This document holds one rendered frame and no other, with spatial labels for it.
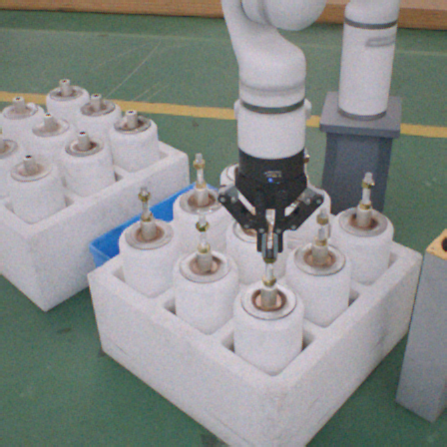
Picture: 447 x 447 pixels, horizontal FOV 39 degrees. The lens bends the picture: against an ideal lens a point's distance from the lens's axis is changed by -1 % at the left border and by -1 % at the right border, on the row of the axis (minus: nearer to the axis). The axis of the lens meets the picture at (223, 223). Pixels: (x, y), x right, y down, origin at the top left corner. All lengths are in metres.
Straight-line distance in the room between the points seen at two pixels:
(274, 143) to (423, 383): 0.50
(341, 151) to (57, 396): 0.67
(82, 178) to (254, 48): 0.65
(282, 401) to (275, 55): 0.44
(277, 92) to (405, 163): 1.06
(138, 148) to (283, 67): 0.68
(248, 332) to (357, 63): 0.54
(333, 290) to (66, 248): 0.53
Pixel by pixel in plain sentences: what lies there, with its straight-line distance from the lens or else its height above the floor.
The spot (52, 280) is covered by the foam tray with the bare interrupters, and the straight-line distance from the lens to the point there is 1.24.
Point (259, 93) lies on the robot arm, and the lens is 0.66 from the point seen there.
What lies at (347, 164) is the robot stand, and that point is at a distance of 1.24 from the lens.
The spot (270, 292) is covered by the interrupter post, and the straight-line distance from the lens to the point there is 0.85.
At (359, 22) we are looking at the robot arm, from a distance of 1.15.
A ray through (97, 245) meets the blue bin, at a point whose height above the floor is 0.11.
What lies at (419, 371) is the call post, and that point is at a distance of 1.02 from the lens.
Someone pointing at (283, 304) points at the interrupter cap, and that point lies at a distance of 0.86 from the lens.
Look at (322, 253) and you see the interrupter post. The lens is 0.92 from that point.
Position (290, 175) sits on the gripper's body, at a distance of 0.71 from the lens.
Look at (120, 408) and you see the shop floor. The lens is 1.09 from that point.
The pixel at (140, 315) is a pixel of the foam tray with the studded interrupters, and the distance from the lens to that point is 0.98.
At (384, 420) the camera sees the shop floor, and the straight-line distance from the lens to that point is 1.07.
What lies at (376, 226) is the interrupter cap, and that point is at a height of 0.25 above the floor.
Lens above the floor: 0.84
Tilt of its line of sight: 36 degrees down
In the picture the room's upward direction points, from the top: 2 degrees counter-clockwise
